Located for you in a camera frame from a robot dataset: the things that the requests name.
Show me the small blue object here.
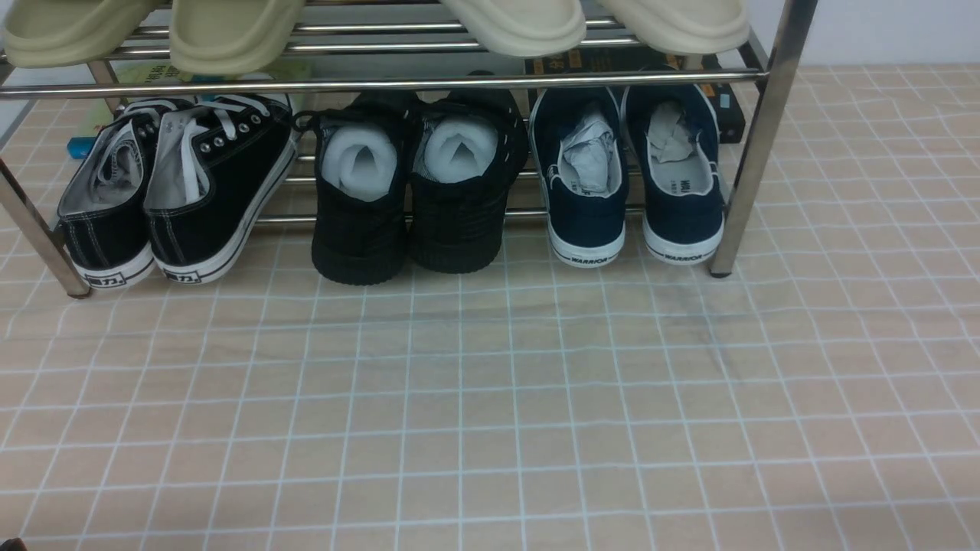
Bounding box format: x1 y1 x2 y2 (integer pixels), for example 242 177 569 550
66 136 96 160

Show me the black knit shoe left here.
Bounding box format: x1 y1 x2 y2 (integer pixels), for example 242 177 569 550
292 90 420 286

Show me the cream slipper far right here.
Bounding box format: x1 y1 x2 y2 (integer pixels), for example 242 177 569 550
598 1 750 55

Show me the olive green slipper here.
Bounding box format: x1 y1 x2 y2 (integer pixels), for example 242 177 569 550
168 1 305 74
2 1 161 67

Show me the black white canvas sneaker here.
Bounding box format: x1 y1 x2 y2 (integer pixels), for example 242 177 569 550
57 97 193 289
143 93 299 285

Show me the olive green slipper far left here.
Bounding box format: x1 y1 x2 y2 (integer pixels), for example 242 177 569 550
2 1 161 67

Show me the silver metal shoe rack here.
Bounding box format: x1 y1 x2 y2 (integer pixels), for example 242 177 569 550
2 1 818 279

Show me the black knit shoe right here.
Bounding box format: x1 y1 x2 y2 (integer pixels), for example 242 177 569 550
409 90 529 273

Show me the cream slipper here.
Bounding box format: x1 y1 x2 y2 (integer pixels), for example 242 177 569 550
441 0 587 59
598 1 750 55

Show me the black knit shoe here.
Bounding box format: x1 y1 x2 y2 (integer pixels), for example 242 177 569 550
409 90 529 273
292 90 420 286

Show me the black white canvas sneaker right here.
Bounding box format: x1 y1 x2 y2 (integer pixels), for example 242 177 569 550
143 93 299 285

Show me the navy slip-on shoe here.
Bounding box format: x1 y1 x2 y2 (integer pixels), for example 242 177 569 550
528 87 629 268
619 84 726 266

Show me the black white canvas sneaker left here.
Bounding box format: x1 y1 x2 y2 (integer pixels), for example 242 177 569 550
57 97 193 289

